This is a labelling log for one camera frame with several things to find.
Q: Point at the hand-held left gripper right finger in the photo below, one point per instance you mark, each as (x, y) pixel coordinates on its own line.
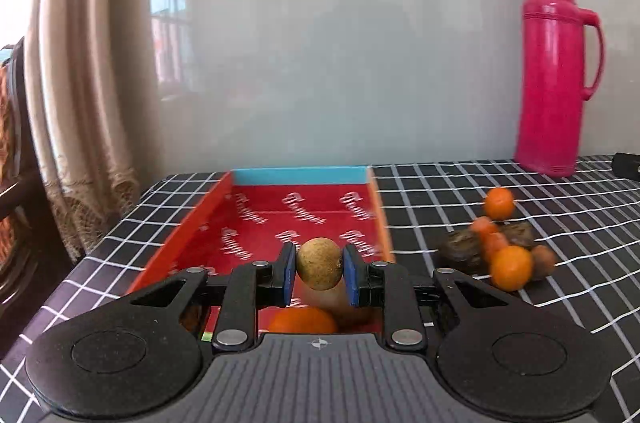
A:
(350, 275)

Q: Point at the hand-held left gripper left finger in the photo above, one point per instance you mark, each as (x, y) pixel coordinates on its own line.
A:
(287, 275)

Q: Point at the brown longan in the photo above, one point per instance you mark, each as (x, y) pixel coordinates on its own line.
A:
(192, 317)
(320, 263)
(544, 259)

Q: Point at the red cardboard box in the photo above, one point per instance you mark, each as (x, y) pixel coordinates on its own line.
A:
(300, 213)

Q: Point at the dark water chestnut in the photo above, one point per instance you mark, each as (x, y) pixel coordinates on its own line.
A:
(457, 253)
(520, 234)

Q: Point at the orange kumquat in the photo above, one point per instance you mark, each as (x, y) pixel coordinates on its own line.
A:
(492, 244)
(481, 226)

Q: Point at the orange mandarin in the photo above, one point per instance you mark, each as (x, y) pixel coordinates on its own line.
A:
(302, 322)
(511, 268)
(498, 203)

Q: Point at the black checked tablecloth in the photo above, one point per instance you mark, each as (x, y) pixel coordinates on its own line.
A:
(435, 203)

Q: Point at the dark wooden chair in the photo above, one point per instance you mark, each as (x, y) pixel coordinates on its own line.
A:
(35, 228)

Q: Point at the beige lace curtain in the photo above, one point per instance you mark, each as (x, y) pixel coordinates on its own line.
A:
(75, 103)

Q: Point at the pink thermos jug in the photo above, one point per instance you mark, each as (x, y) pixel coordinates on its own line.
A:
(550, 78)

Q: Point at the small black object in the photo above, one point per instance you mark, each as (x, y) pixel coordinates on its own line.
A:
(627, 165)

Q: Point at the orange patterned cushion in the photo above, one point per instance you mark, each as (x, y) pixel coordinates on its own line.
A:
(5, 128)

